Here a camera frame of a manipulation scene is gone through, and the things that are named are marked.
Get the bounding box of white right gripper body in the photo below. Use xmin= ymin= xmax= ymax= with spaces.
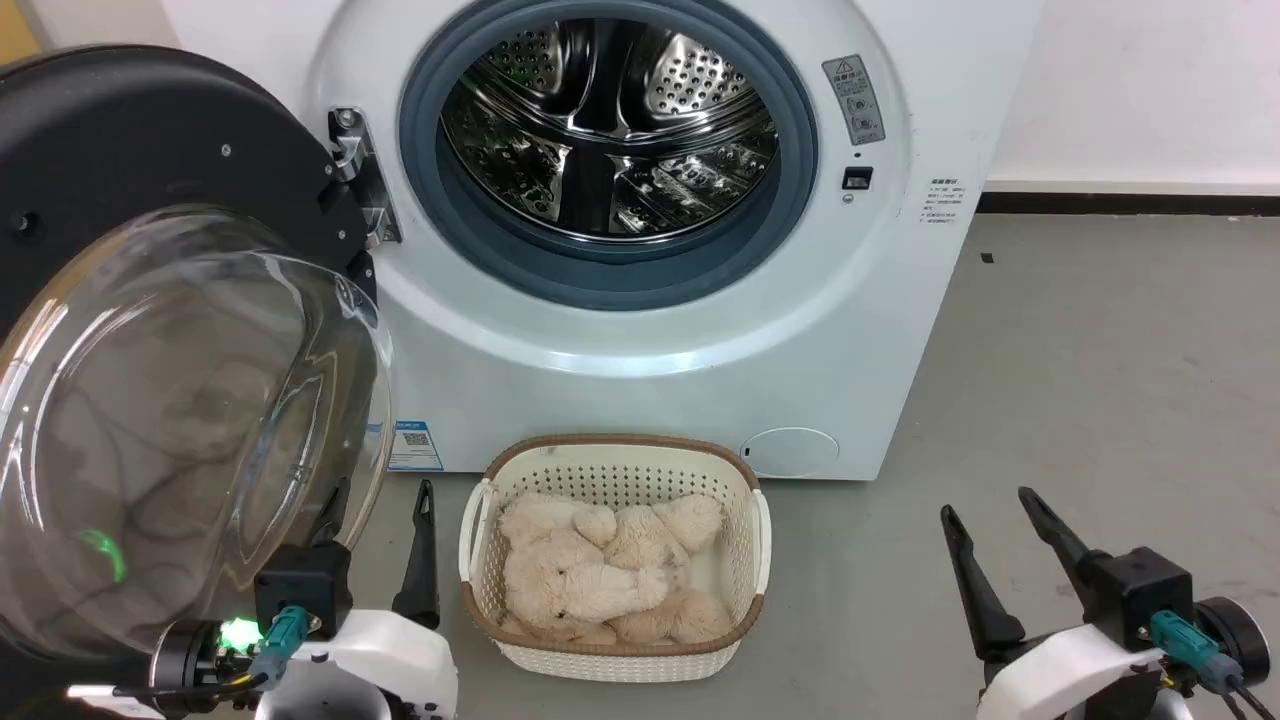
xmin=975 ymin=624 xmax=1167 ymax=720

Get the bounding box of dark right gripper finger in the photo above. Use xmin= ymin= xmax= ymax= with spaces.
xmin=940 ymin=504 xmax=1028 ymax=662
xmin=1017 ymin=486 xmax=1099 ymax=603

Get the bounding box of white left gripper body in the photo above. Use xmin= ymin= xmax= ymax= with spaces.
xmin=255 ymin=608 xmax=461 ymax=720

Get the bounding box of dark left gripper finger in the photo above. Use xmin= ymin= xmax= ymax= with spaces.
xmin=308 ymin=477 xmax=354 ymax=549
xmin=391 ymin=479 xmax=442 ymax=632

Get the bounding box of black round glass washer door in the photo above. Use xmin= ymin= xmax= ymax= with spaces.
xmin=0 ymin=45 xmax=399 ymax=720

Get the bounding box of white front-load washing machine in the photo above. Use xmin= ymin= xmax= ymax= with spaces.
xmin=160 ymin=0 xmax=1047 ymax=482

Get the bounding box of metal door hinge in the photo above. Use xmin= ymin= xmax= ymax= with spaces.
xmin=328 ymin=107 xmax=403 ymax=249

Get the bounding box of blue white energy label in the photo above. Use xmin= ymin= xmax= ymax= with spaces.
xmin=387 ymin=420 xmax=445 ymax=473

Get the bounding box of beige plush teddy bear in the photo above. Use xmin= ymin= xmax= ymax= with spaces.
xmin=497 ymin=492 xmax=737 ymax=646

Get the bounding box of white plastic laundry basket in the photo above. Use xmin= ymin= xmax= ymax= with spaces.
xmin=458 ymin=434 xmax=773 ymax=685

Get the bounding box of round white filter cover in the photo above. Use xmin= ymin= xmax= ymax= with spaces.
xmin=740 ymin=428 xmax=841 ymax=479

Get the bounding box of grey warning sticker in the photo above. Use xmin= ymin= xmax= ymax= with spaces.
xmin=822 ymin=55 xmax=887 ymax=148

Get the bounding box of stainless steel washer drum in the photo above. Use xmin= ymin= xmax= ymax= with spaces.
xmin=440 ymin=17 xmax=781 ymax=242

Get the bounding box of left arm teal plug cable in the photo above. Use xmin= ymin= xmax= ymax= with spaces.
xmin=110 ymin=604 xmax=309 ymax=699

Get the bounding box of arm teal plug cable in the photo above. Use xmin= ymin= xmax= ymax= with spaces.
xmin=110 ymin=604 xmax=309 ymax=699
xmin=1149 ymin=610 xmax=1280 ymax=720

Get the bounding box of right arm teal plug cable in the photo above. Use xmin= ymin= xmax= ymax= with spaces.
xmin=1149 ymin=610 xmax=1280 ymax=720

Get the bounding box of black wall baseboard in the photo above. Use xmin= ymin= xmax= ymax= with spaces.
xmin=977 ymin=190 xmax=1280 ymax=217

